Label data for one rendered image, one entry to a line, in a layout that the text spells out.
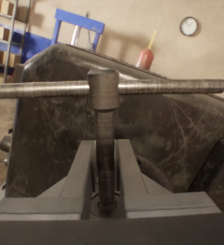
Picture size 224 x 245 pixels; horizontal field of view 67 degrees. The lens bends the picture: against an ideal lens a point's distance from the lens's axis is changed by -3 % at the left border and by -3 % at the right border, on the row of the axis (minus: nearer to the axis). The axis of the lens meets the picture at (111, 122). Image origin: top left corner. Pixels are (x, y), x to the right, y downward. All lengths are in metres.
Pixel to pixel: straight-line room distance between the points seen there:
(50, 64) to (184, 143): 0.28
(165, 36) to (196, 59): 0.73
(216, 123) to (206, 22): 3.60
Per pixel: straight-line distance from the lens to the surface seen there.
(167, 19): 3.74
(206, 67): 3.85
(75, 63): 0.32
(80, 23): 3.29
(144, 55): 0.73
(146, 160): 0.33
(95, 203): 0.19
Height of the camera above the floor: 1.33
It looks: 19 degrees down
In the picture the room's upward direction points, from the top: 19 degrees clockwise
